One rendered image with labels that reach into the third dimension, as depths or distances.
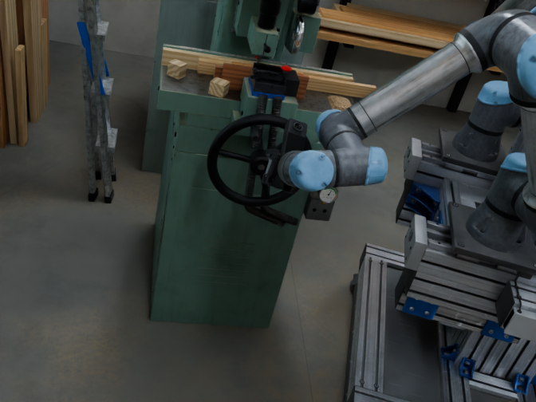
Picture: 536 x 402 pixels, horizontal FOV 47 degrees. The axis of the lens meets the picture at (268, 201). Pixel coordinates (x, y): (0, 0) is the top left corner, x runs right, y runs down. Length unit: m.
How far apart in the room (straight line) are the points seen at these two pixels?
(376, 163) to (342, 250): 1.65
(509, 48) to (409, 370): 1.18
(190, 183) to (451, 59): 0.92
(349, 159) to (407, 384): 1.04
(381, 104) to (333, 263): 1.53
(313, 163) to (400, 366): 1.10
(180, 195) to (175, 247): 0.21
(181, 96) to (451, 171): 0.91
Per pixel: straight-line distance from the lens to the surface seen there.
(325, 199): 1.91
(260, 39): 1.83
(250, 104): 1.67
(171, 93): 1.75
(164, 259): 2.08
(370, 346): 2.09
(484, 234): 1.63
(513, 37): 1.26
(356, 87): 1.99
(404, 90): 1.30
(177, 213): 1.96
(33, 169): 3.01
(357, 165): 1.18
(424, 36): 4.01
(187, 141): 1.82
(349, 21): 3.86
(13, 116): 3.13
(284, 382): 2.19
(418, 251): 1.64
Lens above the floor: 1.63
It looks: 33 degrees down
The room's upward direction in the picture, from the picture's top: 14 degrees clockwise
